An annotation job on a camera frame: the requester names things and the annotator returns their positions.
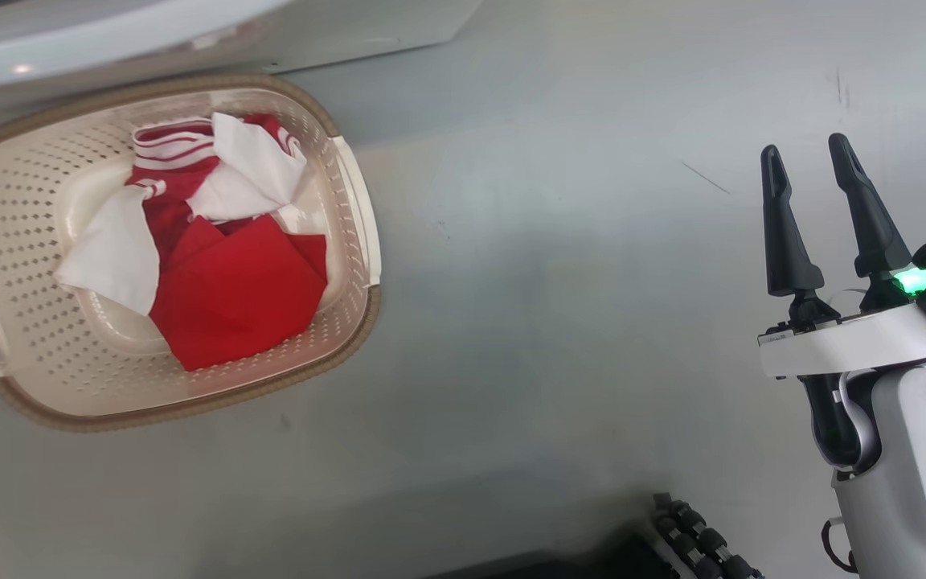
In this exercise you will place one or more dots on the red and white garment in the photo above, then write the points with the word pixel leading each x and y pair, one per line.
pixel 230 297

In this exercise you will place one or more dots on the black segmented robot base conduit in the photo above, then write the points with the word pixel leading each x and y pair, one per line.
pixel 700 539

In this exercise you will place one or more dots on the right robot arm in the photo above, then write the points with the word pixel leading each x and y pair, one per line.
pixel 913 482

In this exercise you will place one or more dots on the cream basket with brown rim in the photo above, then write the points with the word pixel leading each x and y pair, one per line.
pixel 29 201

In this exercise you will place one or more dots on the white front-load washing machine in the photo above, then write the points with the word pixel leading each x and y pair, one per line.
pixel 190 32

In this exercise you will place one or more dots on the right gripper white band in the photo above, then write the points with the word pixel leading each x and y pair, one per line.
pixel 833 346

